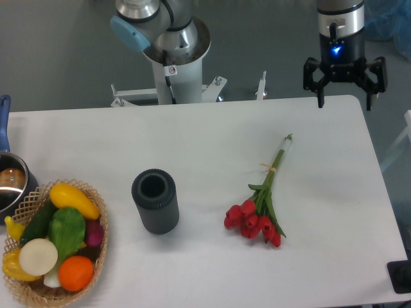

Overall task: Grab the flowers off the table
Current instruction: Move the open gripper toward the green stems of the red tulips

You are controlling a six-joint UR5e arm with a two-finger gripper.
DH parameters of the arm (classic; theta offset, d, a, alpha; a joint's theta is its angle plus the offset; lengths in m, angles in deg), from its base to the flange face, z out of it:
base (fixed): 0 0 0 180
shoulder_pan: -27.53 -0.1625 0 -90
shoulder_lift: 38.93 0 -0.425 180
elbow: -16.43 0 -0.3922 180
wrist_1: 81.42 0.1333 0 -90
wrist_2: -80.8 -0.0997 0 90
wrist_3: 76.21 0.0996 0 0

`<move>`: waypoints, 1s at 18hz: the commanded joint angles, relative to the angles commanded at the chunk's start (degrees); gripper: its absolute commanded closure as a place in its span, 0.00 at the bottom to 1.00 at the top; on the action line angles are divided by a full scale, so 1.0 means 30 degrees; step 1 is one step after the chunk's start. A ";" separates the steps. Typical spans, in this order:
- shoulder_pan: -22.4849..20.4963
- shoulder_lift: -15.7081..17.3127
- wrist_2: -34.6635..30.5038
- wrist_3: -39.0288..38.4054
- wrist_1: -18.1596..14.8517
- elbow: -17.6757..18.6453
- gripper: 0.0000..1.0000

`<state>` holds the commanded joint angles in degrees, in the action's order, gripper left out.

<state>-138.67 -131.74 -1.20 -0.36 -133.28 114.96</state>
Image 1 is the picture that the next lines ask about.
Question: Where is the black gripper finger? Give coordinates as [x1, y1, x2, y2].
[302, 56, 333, 109]
[354, 56, 388, 111]

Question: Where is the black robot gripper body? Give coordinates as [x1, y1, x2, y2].
[319, 33, 366, 82]

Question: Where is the red tulip bouquet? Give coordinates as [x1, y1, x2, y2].
[223, 134, 293, 248]

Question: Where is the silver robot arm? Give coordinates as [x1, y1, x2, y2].
[303, 1, 388, 111]

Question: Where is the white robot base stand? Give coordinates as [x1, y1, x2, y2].
[110, 1, 227, 105]

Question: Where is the blue plastic bag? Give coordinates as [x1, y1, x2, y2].
[365, 0, 410, 61]

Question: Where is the dark grey ribbed vase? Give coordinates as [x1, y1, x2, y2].
[131, 169, 179, 235]

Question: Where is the black device at table edge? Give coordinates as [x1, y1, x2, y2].
[387, 260, 410, 294]

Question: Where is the purple radish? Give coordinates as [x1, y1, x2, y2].
[84, 220, 105, 247]

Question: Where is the yellow squash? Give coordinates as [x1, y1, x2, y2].
[49, 183, 100, 220]

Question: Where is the green lettuce leaf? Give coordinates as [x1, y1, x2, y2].
[44, 207, 85, 288]

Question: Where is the orange fruit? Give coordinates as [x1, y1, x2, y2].
[58, 255, 94, 292]

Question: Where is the dark green cucumber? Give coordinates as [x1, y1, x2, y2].
[19, 200, 57, 246]

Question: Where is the white round onion slice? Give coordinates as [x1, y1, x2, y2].
[19, 238, 58, 276]

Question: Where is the small yellow banana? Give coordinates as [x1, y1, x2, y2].
[4, 216, 26, 242]

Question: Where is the yellow bell pepper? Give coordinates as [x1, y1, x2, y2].
[2, 249, 41, 282]

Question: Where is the white frame at right edge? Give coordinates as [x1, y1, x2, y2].
[380, 110, 410, 173]

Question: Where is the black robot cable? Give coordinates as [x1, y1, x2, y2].
[162, 49, 177, 105]

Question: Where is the blue handled saucepan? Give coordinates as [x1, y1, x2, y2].
[1, 95, 38, 226]

